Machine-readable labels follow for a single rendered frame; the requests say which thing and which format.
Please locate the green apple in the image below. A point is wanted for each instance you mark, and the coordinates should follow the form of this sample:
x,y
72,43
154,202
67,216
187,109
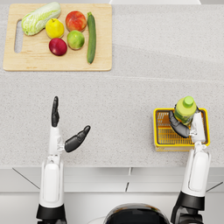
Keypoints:
x,y
75,39

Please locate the wooden cutting board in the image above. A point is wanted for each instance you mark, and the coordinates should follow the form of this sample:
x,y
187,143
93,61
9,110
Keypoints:
x,y
38,61

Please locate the pale green napa cabbage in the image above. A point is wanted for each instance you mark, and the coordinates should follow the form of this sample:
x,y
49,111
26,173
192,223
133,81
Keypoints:
x,y
39,18

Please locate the dark round robot body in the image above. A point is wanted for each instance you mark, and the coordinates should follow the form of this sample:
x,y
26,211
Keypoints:
x,y
136,214

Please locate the green cucumber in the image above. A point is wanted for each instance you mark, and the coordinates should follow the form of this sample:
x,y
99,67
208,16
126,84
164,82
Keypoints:
x,y
91,38

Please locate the green tea bottle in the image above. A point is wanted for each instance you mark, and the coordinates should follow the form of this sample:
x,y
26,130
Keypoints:
x,y
185,109

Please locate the yellow slatted basket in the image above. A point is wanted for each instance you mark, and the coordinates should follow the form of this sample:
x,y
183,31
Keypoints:
x,y
164,137

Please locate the dark red apple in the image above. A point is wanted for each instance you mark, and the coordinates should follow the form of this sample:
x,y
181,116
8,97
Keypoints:
x,y
57,46

